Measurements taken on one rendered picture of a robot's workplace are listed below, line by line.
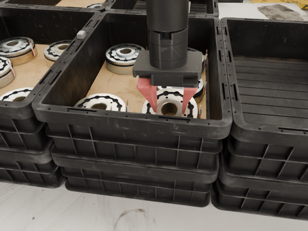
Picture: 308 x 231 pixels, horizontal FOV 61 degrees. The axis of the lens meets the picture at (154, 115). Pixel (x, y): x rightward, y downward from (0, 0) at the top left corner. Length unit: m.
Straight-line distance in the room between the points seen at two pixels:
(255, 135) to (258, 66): 0.36
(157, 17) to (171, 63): 0.07
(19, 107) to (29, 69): 0.31
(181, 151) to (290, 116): 0.26
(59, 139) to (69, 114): 0.08
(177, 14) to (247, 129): 0.18
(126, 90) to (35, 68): 0.26
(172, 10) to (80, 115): 0.19
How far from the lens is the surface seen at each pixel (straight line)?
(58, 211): 0.57
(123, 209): 0.55
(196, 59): 0.41
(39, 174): 0.57
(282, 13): 1.49
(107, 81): 0.63
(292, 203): 0.54
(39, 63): 0.75
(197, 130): 0.37
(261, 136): 0.39
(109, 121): 0.38
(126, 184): 0.52
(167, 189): 0.51
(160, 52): 0.37
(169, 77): 0.38
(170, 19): 0.35
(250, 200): 0.53
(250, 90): 0.63
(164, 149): 0.42
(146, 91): 0.41
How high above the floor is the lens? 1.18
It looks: 42 degrees down
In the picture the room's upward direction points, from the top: straight up
